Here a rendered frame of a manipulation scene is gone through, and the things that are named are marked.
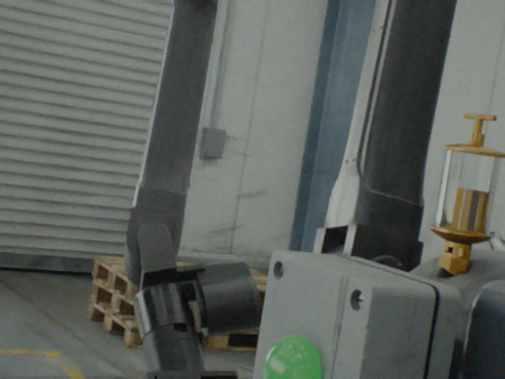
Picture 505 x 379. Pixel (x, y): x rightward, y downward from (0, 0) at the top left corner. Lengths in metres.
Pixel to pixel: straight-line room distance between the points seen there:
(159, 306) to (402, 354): 0.64
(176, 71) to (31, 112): 7.00
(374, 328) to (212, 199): 8.54
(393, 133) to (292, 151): 8.54
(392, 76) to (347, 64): 8.27
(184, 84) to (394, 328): 0.79
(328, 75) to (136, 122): 2.02
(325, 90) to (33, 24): 2.88
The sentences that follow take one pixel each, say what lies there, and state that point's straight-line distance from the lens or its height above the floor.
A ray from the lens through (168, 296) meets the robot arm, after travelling 1.00.
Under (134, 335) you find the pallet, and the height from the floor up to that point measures 0.08.
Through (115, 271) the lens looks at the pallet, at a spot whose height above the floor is 0.41.
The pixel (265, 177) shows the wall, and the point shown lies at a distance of 9.14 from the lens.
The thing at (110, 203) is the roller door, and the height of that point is 0.64.
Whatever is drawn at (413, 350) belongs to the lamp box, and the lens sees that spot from 0.39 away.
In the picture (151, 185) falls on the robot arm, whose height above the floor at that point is 1.31.
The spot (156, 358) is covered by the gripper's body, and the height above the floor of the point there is 1.15.
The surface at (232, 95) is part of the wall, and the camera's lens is 8.90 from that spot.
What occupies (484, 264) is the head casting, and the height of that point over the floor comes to 1.34.
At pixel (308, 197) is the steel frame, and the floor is 0.89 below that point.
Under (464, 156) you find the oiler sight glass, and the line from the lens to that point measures 0.44.
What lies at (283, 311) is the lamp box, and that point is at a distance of 0.42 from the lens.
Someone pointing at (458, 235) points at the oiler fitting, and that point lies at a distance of 0.44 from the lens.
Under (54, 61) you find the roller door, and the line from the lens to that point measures 8.19.
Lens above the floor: 1.38
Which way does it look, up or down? 3 degrees down
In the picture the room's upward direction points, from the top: 9 degrees clockwise
